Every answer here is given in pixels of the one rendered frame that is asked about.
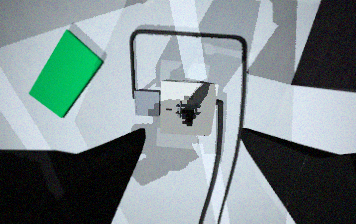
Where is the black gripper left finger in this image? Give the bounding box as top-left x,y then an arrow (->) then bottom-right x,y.
0,128 -> 146,224

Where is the green rectangular block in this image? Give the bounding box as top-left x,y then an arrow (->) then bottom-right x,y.
29,29 -> 103,118

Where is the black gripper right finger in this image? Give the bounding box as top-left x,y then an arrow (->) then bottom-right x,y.
241,128 -> 356,224

